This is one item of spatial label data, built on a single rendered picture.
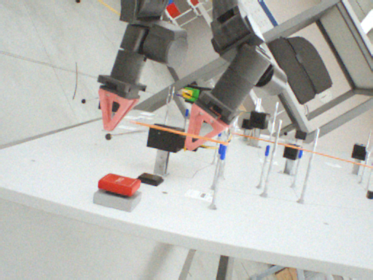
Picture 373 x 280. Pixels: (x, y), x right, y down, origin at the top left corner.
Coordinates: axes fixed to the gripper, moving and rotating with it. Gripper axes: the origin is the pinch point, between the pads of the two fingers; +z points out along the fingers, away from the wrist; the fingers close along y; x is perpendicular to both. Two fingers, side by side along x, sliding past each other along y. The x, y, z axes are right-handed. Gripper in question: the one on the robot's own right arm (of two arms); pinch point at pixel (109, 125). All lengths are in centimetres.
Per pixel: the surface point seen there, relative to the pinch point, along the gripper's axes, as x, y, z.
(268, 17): 55, 774, -144
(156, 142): -10.3, -1.9, -0.9
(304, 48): -30, 107, -37
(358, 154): -54, 45, -8
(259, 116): -23, 55, -7
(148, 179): -12.4, -7.5, 4.2
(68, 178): -1.8, -15.7, 6.8
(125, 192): -13.7, -22.5, 2.4
